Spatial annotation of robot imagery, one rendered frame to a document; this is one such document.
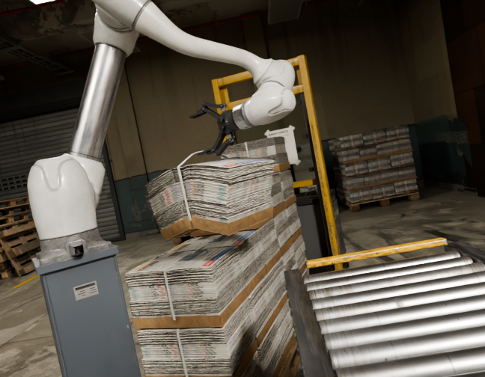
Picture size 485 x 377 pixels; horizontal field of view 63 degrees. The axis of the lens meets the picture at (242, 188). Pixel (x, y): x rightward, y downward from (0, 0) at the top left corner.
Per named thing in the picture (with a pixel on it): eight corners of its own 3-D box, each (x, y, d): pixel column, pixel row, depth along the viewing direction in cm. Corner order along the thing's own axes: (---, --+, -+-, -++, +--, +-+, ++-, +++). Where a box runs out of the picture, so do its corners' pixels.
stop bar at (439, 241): (304, 266, 125) (304, 260, 125) (443, 242, 123) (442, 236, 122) (306, 269, 122) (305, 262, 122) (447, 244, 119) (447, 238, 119)
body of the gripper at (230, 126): (229, 105, 134) (209, 114, 139) (235, 130, 134) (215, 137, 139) (242, 106, 140) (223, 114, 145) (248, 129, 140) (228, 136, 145)
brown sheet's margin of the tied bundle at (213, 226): (192, 227, 138) (191, 215, 137) (239, 210, 161) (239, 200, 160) (229, 235, 129) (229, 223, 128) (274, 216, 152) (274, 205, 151)
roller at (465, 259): (302, 285, 107) (304, 304, 107) (477, 256, 104) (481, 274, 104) (300, 282, 112) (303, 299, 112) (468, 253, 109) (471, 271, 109)
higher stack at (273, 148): (254, 336, 264) (218, 147, 256) (266, 318, 292) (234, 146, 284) (310, 336, 251) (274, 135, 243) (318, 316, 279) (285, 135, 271)
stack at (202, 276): (163, 476, 156) (120, 273, 151) (254, 336, 265) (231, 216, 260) (254, 487, 142) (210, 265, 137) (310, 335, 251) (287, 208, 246)
